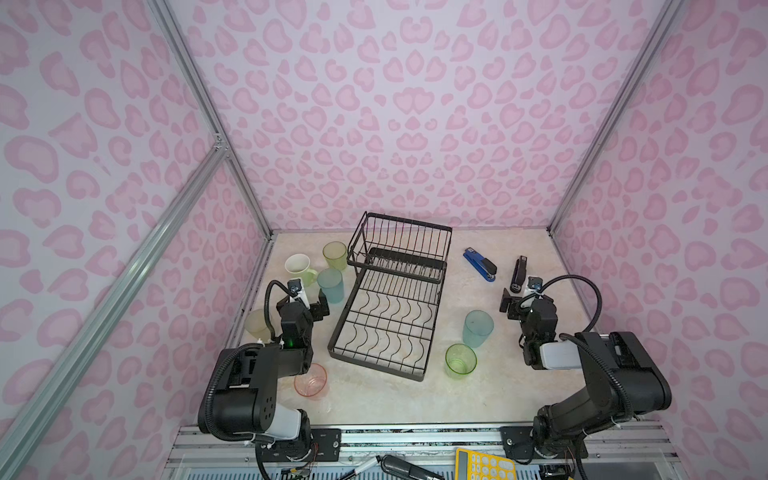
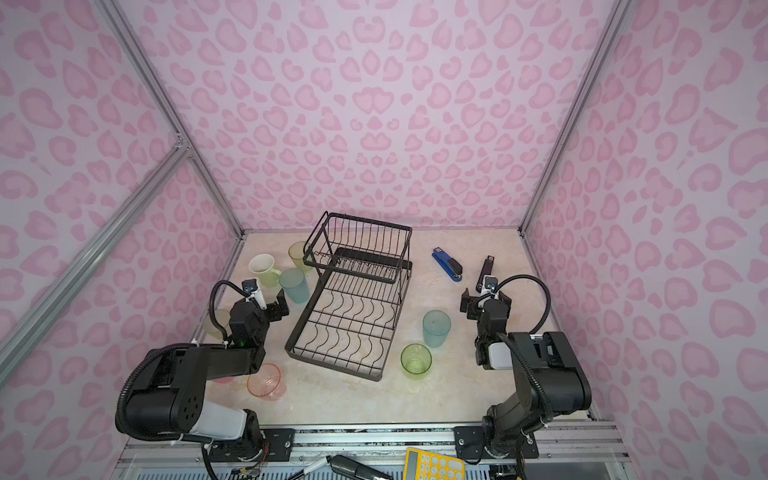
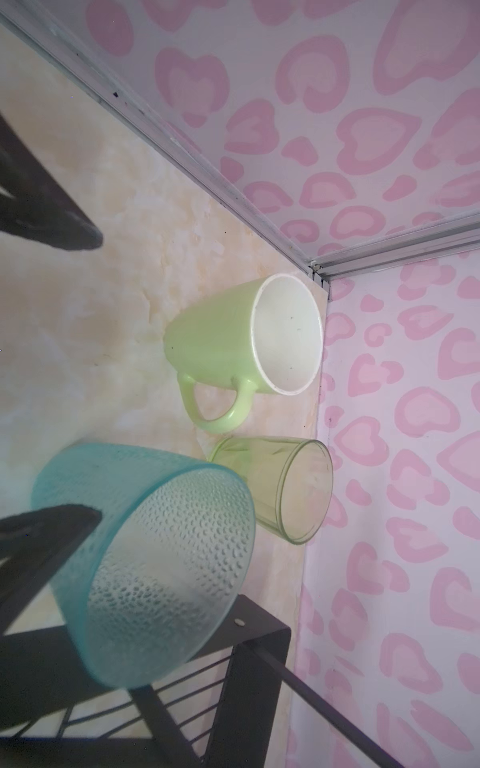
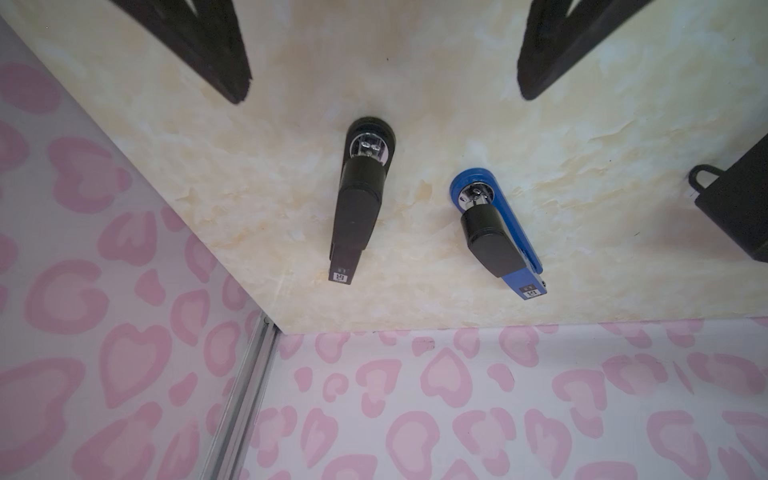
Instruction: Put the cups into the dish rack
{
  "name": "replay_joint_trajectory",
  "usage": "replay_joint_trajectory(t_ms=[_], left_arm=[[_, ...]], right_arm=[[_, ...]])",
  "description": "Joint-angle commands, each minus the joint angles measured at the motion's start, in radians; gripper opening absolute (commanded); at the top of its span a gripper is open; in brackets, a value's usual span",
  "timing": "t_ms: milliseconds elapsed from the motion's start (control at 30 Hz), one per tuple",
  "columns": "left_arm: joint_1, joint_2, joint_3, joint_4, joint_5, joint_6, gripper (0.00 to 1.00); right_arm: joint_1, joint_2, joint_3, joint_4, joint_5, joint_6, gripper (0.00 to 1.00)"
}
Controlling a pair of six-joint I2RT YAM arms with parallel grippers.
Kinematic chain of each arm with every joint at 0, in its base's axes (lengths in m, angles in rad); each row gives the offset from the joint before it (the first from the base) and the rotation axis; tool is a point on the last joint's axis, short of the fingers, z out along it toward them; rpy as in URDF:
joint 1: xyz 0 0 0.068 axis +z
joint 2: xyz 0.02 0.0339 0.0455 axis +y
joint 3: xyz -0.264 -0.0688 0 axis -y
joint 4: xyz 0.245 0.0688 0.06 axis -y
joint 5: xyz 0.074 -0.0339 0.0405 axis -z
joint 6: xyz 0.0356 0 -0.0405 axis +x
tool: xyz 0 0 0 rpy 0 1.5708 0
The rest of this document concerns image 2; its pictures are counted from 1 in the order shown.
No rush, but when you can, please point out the white mug green handle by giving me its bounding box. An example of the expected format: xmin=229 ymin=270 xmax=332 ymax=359
xmin=248 ymin=253 xmax=282 ymax=288

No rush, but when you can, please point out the teal textured plastic cup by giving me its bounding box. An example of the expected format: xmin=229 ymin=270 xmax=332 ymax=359
xmin=279 ymin=268 xmax=310 ymax=304

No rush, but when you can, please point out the light green transparent cup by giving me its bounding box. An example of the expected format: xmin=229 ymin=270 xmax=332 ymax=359
xmin=288 ymin=241 xmax=313 ymax=272

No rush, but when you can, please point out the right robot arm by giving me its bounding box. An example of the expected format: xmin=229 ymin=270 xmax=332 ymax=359
xmin=454 ymin=292 xmax=592 ymax=465

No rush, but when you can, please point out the teal cup near right arm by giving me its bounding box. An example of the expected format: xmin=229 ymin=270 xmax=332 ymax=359
xmin=422 ymin=310 xmax=451 ymax=348

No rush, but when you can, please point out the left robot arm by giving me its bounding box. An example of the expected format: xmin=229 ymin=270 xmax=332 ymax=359
xmin=115 ymin=292 xmax=289 ymax=462

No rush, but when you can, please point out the blue stapler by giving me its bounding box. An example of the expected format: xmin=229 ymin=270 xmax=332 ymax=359
xmin=431 ymin=247 xmax=463 ymax=282

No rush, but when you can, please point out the pink transparent cup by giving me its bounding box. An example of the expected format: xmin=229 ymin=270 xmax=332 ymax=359
xmin=246 ymin=363 xmax=286 ymax=401

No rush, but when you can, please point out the bright green transparent cup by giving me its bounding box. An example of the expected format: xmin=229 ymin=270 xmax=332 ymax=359
xmin=400 ymin=343 xmax=433 ymax=378

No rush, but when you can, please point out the yellow calculator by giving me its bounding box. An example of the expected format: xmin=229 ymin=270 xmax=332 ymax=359
xmin=403 ymin=448 xmax=467 ymax=480

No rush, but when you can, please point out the black marker pen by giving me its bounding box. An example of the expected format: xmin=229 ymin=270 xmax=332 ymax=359
xmin=289 ymin=455 xmax=394 ymax=480

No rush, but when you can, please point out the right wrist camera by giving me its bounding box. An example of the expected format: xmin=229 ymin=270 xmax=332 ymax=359
xmin=480 ymin=275 xmax=499 ymax=297

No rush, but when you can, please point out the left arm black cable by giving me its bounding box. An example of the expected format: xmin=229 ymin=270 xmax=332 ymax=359
xmin=207 ymin=279 xmax=248 ymax=343

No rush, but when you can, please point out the black wire dish rack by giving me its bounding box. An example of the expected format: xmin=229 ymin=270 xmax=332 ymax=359
xmin=285 ymin=212 xmax=413 ymax=382

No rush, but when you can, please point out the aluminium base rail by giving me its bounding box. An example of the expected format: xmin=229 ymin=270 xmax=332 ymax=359
xmin=110 ymin=420 xmax=637 ymax=479

